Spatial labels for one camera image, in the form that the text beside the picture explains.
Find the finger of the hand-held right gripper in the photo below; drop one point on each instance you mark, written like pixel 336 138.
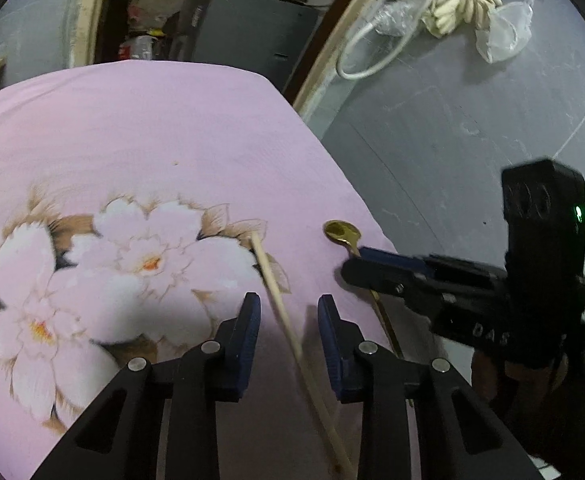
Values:
pixel 392 260
pixel 372 277

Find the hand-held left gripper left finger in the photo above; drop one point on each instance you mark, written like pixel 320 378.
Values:
pixel 247 345

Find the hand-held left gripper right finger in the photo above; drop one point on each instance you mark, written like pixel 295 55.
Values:
pixel 330 345

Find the wooden chopstick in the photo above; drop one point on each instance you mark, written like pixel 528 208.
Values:
pixel 282 305

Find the gold spoon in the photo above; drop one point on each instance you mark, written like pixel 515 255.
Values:
pixel 342 232

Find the person's right forearm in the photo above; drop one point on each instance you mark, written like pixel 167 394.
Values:
pixel 572 410

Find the person's right hand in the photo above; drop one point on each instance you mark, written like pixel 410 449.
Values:
pixel 485 375

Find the pink floral cloth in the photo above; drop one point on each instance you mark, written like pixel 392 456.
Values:
pixel 172 125

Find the clear plastic bag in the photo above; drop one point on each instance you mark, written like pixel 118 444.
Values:
pixel 505 27

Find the cream cloth bundle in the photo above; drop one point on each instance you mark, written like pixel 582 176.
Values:
pixel 452 7

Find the black cabinet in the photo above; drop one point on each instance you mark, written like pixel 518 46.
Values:
pixel 252 35

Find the white red plastic container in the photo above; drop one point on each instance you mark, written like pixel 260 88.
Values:
pixel 140 46

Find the wooden door frame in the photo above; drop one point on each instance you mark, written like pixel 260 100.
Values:
pixel 317 75

